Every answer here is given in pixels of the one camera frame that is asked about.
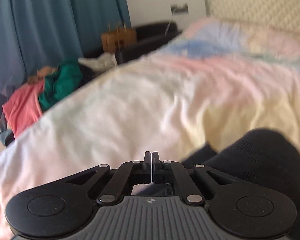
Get black armchair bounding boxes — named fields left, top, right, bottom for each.
left=84, top=21, right=181, bottom=64

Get pastel bed sheet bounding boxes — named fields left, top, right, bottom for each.
left=0, top=18, right=300, bottom=239

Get black sweater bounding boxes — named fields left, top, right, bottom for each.
left=182, top=129, right=300, bottom=239

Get white cloth on chair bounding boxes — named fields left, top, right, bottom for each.
left=78, top=53, right=118, bottom=73

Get green garment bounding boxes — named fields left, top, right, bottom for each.
left=38, top=59, right=83, bottom=112

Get brown paper bag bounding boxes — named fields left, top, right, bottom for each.
left=101, top=23, right=136, bottom=53

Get teal curtain right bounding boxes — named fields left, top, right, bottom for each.
left=0, top=0, right=130, bottom=114

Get tan garment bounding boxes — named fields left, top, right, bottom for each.
left=27, top=66, right=58, bottom=84

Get pink garment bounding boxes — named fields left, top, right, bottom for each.
left=2, top=80, right=45, bottom=138

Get wall socket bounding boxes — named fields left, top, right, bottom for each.
left=170, top=3, right=189, bottom=15

